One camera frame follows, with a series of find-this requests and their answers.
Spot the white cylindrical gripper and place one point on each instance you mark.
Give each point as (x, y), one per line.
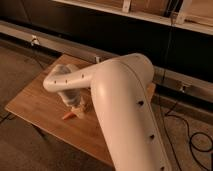
(72, 98)

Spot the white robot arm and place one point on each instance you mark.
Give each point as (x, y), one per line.
(119, 95)

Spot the white table edge bracket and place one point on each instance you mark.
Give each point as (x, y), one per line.
(97, 59)

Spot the white wall bracket left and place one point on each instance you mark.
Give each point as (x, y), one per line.
(34, 40)

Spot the metal bracket right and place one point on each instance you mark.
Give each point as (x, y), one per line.
(184, 87)

